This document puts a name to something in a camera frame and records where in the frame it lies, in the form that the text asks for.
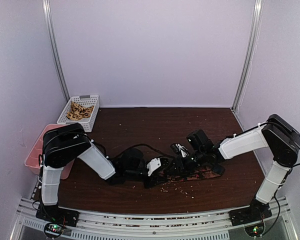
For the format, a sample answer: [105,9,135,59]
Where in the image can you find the white perforated plastic basket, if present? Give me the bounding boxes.
[56,95,100,133]

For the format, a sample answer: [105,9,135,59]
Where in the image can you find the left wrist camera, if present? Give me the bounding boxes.
[146,157,169,177]

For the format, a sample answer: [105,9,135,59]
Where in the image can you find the right aluminium frame post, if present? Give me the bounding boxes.
[231,0,263,113]

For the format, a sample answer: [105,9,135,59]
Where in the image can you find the aluminium front rail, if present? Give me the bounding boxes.
[11,197,298,240]

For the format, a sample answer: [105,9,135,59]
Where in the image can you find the aluminium frame post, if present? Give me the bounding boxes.
[231,0,263,113]
[42,0,70,101]

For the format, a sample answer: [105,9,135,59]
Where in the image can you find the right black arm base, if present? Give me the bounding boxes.
[229,198,272,226]

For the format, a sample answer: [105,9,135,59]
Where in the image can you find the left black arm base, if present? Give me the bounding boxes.
[35,202,80,227]

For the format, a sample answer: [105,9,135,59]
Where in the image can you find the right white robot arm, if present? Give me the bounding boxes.
[170,114,300,221]

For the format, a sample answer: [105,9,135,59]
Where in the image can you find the left aluminium frame post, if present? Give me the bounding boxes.
[42,0,70,101]

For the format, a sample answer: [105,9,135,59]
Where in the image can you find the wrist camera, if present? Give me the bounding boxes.
[146,157,169,177]
[170,143,189,158]

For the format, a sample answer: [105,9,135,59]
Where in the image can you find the pink divided plastic box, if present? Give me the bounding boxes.
[24,124,74,180]

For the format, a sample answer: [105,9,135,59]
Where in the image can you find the dark red patterned tie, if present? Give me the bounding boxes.
[158,165,225,183]

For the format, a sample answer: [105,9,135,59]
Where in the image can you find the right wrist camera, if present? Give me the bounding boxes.
[170,143,189,158]

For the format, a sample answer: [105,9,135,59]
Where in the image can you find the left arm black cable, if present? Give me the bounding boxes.
[97,143,176,163]

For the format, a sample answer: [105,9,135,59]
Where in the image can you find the leopard print tie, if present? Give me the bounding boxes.
[66,101,94,121]

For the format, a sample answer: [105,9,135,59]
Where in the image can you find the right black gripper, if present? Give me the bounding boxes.
[165,148,206,176]

